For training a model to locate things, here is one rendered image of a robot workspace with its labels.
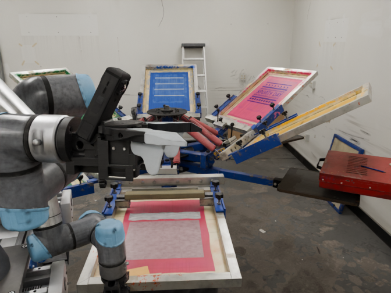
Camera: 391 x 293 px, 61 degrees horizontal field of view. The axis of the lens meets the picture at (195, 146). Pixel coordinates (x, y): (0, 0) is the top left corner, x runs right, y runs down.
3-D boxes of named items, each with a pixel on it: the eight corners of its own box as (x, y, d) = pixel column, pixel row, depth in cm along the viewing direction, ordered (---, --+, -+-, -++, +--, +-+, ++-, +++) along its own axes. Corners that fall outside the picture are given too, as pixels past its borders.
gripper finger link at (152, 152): (187, 179, 43) (142, 167, 49) (188, 134, 42) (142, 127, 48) (169, 184, 40) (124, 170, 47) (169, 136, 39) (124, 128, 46)
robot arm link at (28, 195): (68, 205, 64) (62, 151, 61) (34, 238, 54) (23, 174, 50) (31, 202, 65) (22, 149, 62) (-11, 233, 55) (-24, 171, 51)
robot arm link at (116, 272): (101, 252, 96) (130, 250, 96) (102, 265, 97) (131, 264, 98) (95, 268, 89) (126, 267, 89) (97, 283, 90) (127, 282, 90)
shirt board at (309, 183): (359, 189, 220) (361, 178, 217) (357, 217, 185) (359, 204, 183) (181, 158, 277) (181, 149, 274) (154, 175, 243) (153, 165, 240)
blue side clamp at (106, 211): (113, 224, 164) (112, 211, 162) (102, 225, 164) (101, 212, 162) (122, 197, 193) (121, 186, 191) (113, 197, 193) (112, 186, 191)
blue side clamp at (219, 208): (225, 221, 167) (226, 208, 165) (215, 221, 167) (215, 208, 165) (217, 195, 196) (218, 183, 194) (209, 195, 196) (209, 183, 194)
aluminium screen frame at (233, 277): (241, 286, 121) (242, 278, 120) (77, 293, 118) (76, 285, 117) (216, 192, 196) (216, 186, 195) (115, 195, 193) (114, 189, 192)
